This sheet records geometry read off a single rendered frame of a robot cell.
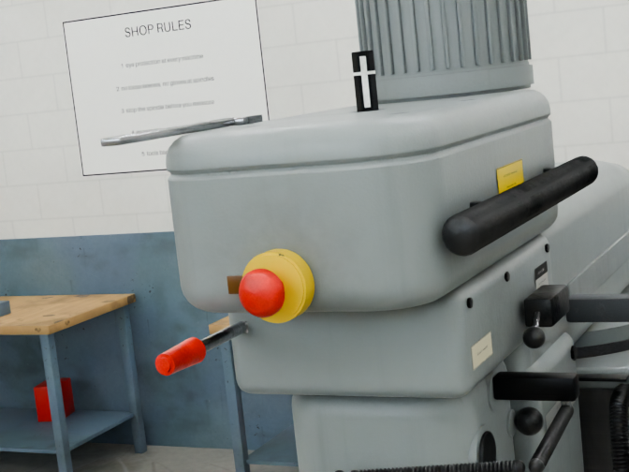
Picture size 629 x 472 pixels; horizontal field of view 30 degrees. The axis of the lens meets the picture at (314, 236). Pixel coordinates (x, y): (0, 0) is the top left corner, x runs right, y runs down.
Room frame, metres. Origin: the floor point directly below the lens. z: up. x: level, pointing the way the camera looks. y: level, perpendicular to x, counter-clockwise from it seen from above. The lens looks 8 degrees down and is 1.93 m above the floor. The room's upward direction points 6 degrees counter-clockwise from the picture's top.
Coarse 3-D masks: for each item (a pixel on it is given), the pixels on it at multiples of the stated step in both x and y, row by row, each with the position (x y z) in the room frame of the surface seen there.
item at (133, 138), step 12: (216, 120) 1.15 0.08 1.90; (228, 120) 1.14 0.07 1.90; (240, 120) 1.14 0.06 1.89; (252, 120) 1.16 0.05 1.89; (144, 132) 1.01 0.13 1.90; (156, 132) 1.02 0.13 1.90; (168, 132) 1.03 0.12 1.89; (180, 132) 1.05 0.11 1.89; (192, 132) 1.07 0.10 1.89; (108, 144) 0.97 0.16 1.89; (120, 144) 0.96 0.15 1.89
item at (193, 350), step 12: (240, 324) 1.09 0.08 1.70; (216, 336) 1.05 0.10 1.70; (228, 336) 1.07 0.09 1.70; (180, 348) 0.99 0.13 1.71; (192, 348) 1.00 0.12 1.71; (204, 348) 1.02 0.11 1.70; (156, 360) 0.98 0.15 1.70; (168, 360) 0.98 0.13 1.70; (180, 360) 0.98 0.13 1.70; (192, 360) 1.00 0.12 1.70; (168, 372) 0.98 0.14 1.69
